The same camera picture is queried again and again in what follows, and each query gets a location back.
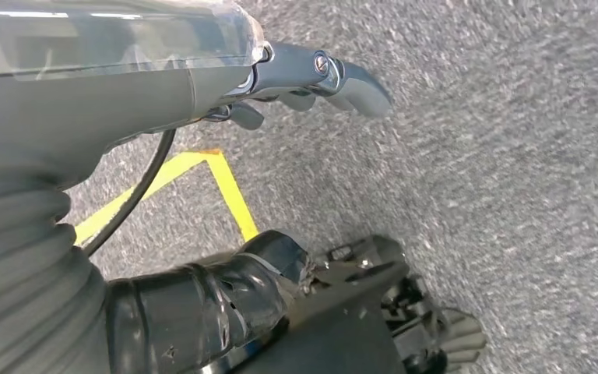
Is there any yellow floor tape square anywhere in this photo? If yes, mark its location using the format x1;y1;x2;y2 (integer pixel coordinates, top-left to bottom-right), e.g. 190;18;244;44
73;148;260;247

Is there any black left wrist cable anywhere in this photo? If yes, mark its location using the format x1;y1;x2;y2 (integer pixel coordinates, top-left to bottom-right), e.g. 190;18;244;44
81;129;178;258

